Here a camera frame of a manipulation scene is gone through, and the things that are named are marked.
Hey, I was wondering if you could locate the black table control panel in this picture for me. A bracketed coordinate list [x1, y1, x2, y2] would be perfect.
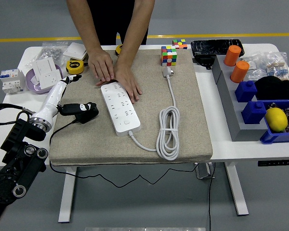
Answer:
[257, 159, 289, 167]

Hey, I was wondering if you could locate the large Rubik's cube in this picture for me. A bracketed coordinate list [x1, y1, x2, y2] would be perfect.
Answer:
[160, 45, 178, 67]

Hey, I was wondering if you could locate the yellow lemon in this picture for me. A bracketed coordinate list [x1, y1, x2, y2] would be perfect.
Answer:
[264, 107, 289, 133]

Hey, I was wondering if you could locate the orange cylinder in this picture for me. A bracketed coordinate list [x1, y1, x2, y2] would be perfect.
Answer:
[223, 45, 242, 67]
[230, 60, 250, 84]

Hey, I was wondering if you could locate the white cord with plug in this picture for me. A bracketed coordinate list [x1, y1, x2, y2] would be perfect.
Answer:
[128, 66, 181, 161]

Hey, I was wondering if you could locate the blue plastic bin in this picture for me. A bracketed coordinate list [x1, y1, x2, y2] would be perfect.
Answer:
[259, 98, 289, 145]

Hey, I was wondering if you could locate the metal box under table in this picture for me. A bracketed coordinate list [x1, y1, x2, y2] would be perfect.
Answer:
[195, 163, 216, 180]

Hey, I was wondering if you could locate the grey stepped block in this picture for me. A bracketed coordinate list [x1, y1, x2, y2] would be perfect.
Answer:
[211, 54, 268, 142]

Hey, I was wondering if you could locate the white blue circuit breaker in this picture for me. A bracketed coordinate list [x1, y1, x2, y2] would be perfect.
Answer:
[0, 68, 26, 95]

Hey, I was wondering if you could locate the thin black plug cord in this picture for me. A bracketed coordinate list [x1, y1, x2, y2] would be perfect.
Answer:
[49, 119, 198, 188]

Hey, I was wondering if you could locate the black plastic tray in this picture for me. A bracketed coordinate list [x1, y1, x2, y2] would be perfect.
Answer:
[190, 38, 245, 59]

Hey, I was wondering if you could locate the black plug adapter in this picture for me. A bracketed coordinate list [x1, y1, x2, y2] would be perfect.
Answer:
[72, 107, 100, 125]

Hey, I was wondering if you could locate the person's right hand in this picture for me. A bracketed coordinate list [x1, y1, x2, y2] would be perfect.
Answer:
[87, 49, 115, 83]

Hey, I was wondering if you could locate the black hanging cable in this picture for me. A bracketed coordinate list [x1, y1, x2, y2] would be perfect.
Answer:
[208, 162, 217, 231]

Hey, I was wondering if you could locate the purple bowl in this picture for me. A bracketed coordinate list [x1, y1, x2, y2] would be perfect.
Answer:
[25, 64, 64, 95]

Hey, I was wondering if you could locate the grey-brown mat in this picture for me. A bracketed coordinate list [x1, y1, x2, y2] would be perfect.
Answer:
[49, 49, 213, 167]

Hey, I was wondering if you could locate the white table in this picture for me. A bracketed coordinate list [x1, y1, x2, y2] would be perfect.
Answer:
[0, 43, 289, 223]

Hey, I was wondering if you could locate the white socket panel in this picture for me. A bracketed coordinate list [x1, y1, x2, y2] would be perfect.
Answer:
[37, 70, 64, 90]

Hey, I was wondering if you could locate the clear plastic bag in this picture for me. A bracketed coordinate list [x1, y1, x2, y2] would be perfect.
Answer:
[240, 54, 268, 82]

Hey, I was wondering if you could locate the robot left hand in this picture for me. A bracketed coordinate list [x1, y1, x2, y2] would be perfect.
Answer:
[30, 74, 98, 125]

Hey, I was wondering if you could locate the white power strip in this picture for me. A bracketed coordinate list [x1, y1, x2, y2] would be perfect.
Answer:
[100, 81, 142, 137]

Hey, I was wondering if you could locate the small black device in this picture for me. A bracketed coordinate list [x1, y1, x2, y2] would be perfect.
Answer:
[192, 55, 215, 71]

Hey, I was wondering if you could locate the white switch panel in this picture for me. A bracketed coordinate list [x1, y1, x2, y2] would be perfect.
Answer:
[35, 57, 58, 80]

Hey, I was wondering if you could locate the clear bag of screws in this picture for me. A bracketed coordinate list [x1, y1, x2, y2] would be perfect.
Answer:
[26, 41, 69, 67]

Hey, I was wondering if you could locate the small Rubik's cube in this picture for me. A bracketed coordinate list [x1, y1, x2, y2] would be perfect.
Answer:
[171, 38, 188, 50]

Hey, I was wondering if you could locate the black cloth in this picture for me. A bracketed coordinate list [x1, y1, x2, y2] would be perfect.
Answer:
[254, 76, 289, 101]

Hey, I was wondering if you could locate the clear bag of resistors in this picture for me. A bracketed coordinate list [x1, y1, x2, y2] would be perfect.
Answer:
[263, 51, 289, 81]

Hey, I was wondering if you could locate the person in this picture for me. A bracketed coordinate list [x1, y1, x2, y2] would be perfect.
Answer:
[86, 0, 150, 46]

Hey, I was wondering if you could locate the blue block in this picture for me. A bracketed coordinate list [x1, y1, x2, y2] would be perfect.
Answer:
[240, 101, 267, 125]
[235, 80, 258, 103]

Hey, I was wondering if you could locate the white wall switch plate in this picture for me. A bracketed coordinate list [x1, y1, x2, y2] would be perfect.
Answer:
[62, 42, 87, 60]

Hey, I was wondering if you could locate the person's left hand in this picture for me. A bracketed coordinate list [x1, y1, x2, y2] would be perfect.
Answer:
[95, 64, 143, 104]

